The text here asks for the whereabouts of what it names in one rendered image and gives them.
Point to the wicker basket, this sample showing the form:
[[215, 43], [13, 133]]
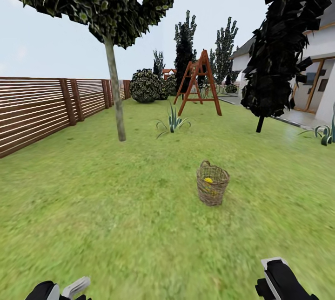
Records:
[[217, 188]]

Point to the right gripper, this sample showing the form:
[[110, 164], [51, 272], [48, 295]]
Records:
[[264, 290]]

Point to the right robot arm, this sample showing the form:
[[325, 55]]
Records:
[[280, 282]]

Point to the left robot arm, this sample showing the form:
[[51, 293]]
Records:
[[49, 291]]

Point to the door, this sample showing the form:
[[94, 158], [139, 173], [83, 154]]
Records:
[[308, 96]]

